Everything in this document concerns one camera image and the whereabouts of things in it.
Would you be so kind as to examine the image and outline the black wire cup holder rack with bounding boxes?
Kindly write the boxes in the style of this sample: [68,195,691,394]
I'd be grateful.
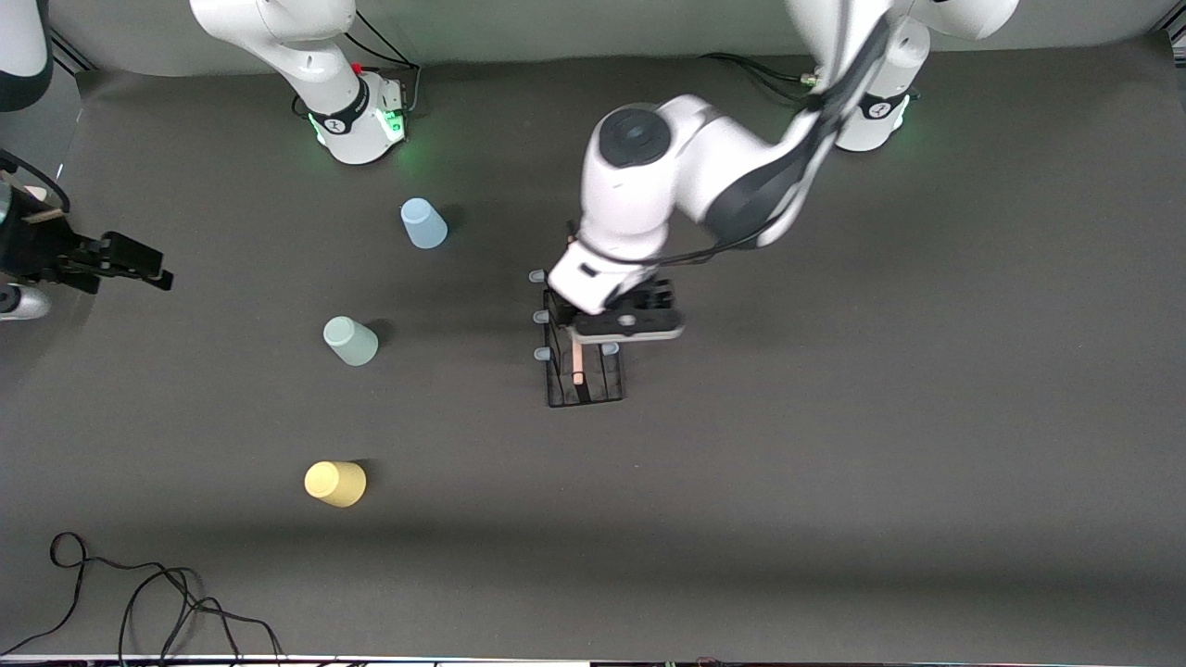
[528,234,627,409]

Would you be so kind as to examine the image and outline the pale green plastic cup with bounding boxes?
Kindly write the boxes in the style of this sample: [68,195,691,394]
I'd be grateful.
[322,316,380,368]

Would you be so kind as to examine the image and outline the yellow plastic cup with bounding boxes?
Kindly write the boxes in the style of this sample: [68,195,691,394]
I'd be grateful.
[304,460,368,509]

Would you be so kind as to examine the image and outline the light blue plastic cup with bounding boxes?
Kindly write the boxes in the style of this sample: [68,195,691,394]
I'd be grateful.
[400,197,449,250]

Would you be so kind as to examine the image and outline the dark grey table mat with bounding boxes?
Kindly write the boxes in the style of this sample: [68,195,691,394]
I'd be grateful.
[0,37,1186,662]

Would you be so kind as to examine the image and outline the black metal rail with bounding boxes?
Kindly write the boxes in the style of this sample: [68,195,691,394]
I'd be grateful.
[46,26,98,75]

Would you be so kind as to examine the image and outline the black arm base cables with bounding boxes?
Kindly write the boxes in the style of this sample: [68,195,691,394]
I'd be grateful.
[292,9,423,120]
[700,53,821,94]

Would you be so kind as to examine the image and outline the black loose floor cable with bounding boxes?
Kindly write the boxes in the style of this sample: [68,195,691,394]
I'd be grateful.
[0,532,284,664]

